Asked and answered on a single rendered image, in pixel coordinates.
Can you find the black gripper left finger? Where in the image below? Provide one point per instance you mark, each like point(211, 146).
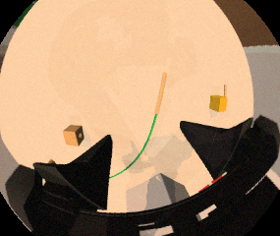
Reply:
point(88, 175)

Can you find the small tan wooden cylinder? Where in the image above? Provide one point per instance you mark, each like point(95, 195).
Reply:
point(52, 161)

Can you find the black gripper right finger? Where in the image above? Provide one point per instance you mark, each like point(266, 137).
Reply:
point(214, 145)

